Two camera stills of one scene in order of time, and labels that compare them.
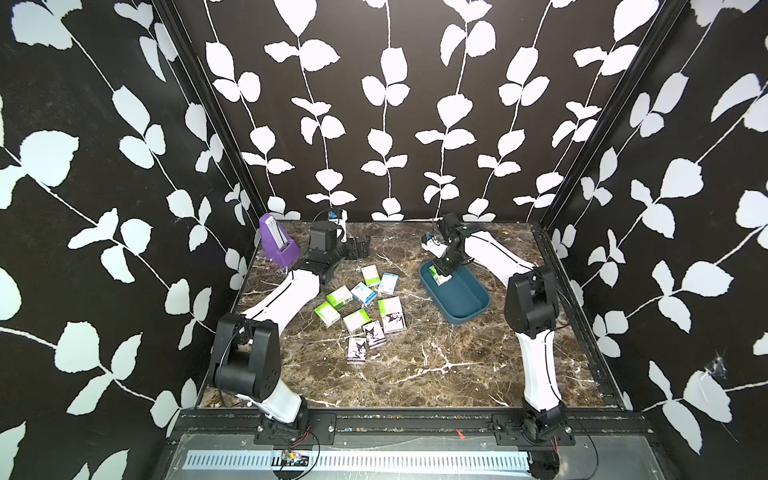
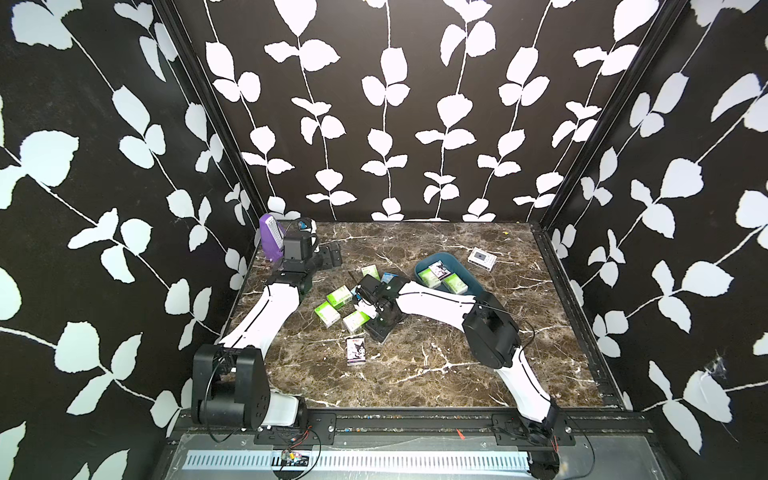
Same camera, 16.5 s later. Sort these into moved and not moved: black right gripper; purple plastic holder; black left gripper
Moved: black left gripper; black right gripper
Not moved: purple plastic holder
